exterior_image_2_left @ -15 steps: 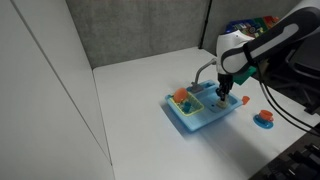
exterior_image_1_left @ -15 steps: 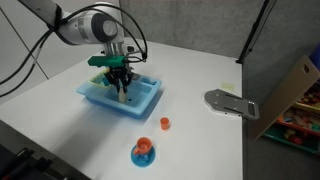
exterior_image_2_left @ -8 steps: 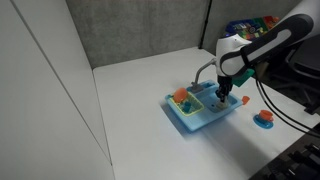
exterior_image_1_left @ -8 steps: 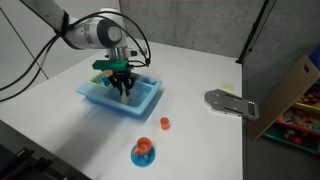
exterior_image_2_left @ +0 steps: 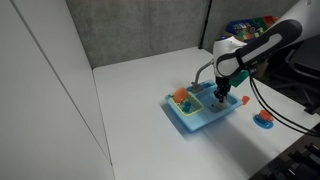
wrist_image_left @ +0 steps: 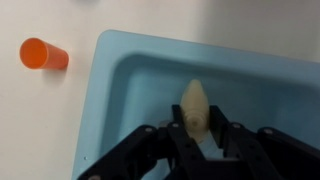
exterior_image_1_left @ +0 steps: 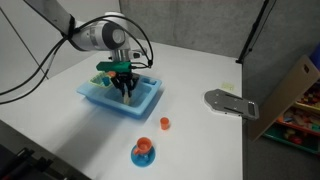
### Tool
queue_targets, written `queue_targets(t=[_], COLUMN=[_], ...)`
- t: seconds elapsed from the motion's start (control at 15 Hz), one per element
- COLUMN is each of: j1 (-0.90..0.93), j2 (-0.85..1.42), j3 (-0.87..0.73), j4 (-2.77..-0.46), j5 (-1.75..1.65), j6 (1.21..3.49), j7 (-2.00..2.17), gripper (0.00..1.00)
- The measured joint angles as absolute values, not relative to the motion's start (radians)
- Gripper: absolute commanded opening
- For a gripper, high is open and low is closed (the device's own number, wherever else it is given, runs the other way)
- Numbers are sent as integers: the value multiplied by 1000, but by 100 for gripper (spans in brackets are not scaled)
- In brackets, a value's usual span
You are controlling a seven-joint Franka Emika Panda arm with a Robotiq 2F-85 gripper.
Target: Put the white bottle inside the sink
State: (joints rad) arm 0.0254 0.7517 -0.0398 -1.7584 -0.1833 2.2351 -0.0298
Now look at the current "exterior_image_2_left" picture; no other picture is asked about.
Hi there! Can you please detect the grey toy faucet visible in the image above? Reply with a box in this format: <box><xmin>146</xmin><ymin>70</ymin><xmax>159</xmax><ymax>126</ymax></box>
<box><xmin>190</xmin><ymin>59</ymin><xmax>215</xmax><ymax>94</ymax></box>

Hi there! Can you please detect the orange teacup with handle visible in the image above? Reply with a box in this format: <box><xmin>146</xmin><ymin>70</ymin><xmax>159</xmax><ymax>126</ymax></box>
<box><xmin>258</xmin><ymin>109</ymin><xmax>275</xmax><ymax>123</ymax></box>

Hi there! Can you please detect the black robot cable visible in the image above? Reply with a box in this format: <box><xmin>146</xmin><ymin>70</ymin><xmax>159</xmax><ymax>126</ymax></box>
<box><xmin>247</xmin><ymin>66</ymin><xmax>320</xmax><ymax>137</ymax></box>

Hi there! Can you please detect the light blue toy sink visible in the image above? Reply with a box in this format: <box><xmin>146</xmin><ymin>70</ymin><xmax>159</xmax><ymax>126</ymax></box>
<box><xmin>165</xmin><ymin>79</ymin><xmax>244</xmax><ymax>133</ymax></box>

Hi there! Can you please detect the yellow-green dish rack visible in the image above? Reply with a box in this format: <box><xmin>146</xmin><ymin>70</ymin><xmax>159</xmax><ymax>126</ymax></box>
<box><xmin>168</xmin><ymin>92</ymin><xmax>205</xmax><ymax>117</ymax></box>

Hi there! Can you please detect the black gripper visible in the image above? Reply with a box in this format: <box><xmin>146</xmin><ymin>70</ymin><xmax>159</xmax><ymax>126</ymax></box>
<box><xmin>214</xmin><ymin>76</ymin><xmax>232</xmax><ymax>104</ymax></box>

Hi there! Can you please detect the small blue toy cup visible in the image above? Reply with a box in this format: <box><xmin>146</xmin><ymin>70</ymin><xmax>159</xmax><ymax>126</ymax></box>
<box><xmin>181</xmin><ymin>101</ymin><xmax>193</xmax><ymax>113</ymax></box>

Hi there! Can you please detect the shelf with colourful toys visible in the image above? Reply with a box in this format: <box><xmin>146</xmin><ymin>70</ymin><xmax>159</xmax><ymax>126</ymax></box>
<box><xmin>224</xmin><ymin>15</ymin><xmax>280</xmax><ymax>43</ymax></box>

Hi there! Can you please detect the black equipment rig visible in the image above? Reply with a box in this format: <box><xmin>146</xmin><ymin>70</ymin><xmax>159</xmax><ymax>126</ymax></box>
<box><xmin>249</xmin><ymin>122</ymin><xmax>320</xmax><ymax>180</ymax></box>

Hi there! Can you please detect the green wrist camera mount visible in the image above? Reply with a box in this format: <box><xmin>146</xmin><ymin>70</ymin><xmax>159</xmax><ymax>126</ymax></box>
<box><xmin>229</xmin><ymin>69</ymin><xmax>251</xmax><ymax>89</ymax></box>

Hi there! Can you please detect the black tripod pole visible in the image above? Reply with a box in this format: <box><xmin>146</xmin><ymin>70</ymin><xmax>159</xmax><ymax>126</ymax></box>
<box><xmin>198</xmin><ymin>0</ymin><xmax>214</xmax><ymax>50</ymax></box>

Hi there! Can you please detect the blue saucer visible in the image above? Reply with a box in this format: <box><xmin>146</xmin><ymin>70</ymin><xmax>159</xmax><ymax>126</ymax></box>
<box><xmin>252</xmin><ymin>114</ymin><xmax>275</xmax><ymax>131</ymax></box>

